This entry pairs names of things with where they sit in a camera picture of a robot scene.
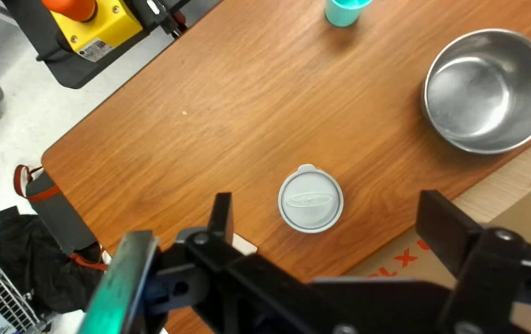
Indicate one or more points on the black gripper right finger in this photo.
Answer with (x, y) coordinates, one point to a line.
(453, 238)

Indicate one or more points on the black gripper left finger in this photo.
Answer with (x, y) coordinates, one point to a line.
(221, 247)

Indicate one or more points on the stainless steel bowl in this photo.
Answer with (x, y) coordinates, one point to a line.
(488, 93)

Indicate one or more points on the brown cardboard panel red print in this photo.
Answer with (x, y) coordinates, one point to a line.
(525, 210)

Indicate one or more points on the black bag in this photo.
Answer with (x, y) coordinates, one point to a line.
(35, 278)

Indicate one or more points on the black perforated mounting board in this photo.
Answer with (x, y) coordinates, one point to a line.
(72, 72)

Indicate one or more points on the teal plastic cup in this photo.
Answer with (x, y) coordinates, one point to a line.
(345, 11)

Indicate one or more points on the yellow emergency stop box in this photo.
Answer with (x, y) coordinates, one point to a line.
(100, 28)

